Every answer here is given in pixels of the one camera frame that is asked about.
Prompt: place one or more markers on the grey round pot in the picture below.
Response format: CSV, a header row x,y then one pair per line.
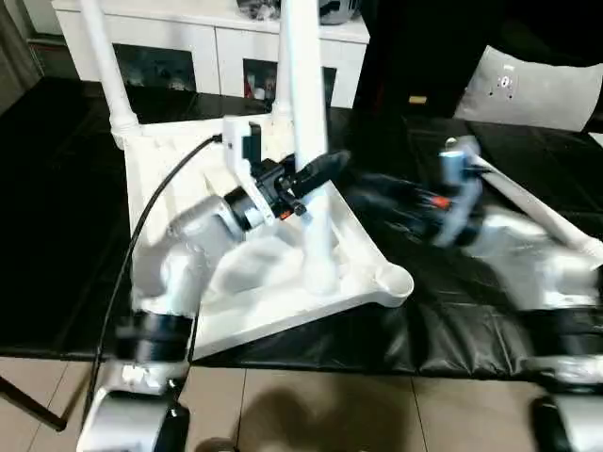
x,y
339,11

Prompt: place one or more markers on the grey curtain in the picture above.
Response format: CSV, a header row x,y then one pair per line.
x,y
16,52

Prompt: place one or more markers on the black box with gold label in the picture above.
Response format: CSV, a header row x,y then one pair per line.
x,y
414,52

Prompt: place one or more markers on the white plastic table leg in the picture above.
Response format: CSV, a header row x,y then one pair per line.
x,y
306,94
532,207
284,85
108,70

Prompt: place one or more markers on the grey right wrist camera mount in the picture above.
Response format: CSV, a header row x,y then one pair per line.
x,y
459,188

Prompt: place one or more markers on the white pillow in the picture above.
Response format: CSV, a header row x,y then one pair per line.
x,y
532,89

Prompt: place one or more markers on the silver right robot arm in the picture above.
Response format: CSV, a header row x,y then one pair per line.
x,y
542,282

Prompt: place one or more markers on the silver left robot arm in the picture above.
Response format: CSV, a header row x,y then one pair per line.
x,y
179,263

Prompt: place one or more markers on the white glass-door cabinet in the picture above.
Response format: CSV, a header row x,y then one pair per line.
x,y
165,37

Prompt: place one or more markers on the black metal table leg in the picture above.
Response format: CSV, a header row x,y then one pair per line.
x,y
33,405

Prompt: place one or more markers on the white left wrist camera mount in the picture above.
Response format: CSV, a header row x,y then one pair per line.
x,y
235,150

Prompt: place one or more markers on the black left robot foot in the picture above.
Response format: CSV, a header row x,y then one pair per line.
x,y
216,445

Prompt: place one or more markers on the white plastic table top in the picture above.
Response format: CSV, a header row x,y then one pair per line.
x,y
165,198

